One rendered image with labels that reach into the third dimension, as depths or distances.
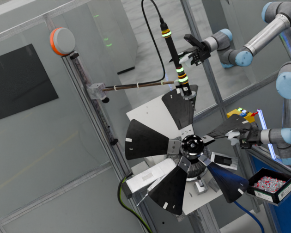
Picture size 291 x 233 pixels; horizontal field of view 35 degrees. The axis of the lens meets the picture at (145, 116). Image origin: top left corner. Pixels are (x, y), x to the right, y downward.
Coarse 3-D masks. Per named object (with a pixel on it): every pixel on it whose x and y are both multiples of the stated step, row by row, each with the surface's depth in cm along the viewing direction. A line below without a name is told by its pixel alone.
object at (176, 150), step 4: (172, 140) 243; (176, 140) 243; (168, 144) 245; (172, 144) 245; (176, 144) 244; (168, 148) 246; (172, 148) 246; (176, 148) 246; (168, 152) 247; (172, 152) 247; (176, 152) 247
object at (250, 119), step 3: (231, 111) 291; (234, 111) 290; (237, 111) 288; (240, 111) 287; (246, 111) 284; (228, 114) 289; (231, 114) 288; (246, 114) 280; (249, 114) 279; (228, 117) 291; (246, 117) 278; (249, 117) 279; (252, 117) 279; (249, 120) 279; (252, 120) 280
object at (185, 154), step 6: (186, 138) 240; (192, 138) 241; (198, 138) 240; (180, 144) 250; (186, 144) 239; (198, 144) 239; (180, 150) 245; (186, 150) 239; (192, 150) 238; (198, 150) 239; (180, 156) 248; (186, 156) 241; (192, 156) 238; (198, 156) 241; (192, 162) 247
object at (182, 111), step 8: (192, 88) 252; (168, 96) 258; (176, 96) 255; (168, 104) 258; (176, 104) 254; (184, 104) 251; (176, 112) 254; (184, 112) 250; (192, 112) 247; (176, 120) 254; (184, 120) 249; (192, 120) 246
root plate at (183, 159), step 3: (183, 156) 241; (183, 159) 241; (186, 159) 243; (180, 162) 239; (183, 162) 241; (186, 162) 243; (189, 162) 245; (180, 165) 240; (183, 165) 241; (189, 165) 245; (183, 168) 242; (186, 168) 243; (186, 171) 244
